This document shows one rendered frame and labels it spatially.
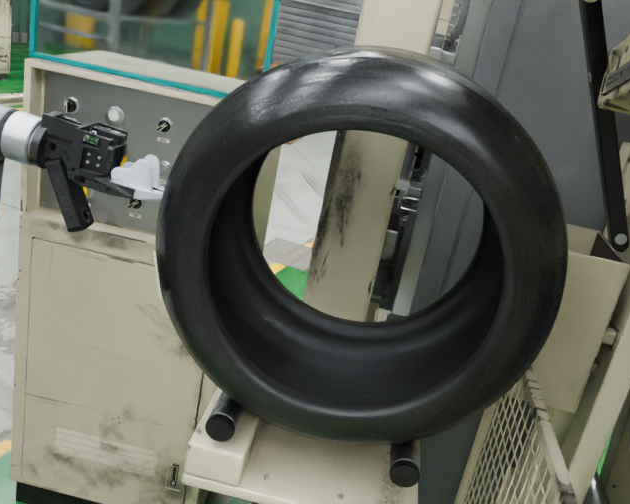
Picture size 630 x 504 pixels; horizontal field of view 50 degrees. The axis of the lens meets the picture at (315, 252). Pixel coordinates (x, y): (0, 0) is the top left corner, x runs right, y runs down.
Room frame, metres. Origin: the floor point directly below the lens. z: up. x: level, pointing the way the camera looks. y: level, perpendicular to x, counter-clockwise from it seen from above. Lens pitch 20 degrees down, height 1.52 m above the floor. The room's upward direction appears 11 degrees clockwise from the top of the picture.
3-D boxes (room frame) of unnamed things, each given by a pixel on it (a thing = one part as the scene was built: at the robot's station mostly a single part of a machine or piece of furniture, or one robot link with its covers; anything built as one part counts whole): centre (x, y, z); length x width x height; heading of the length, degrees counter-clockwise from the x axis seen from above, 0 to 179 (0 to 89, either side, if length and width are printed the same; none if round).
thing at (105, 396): (1.70, 0.44, 0.63); 0.56 x 0.41 x 1.27; 86
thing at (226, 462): (1.02, 0.07, 0.84); 0.36 x 0.09 x 0.06; 176
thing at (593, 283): (1.20, -0.46, 1.05); 0.20 x 0.15 x 0.30; 176
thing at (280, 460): (1.01, -0.07, 0.80); 0.37 x 0.36 x 0.02; 86
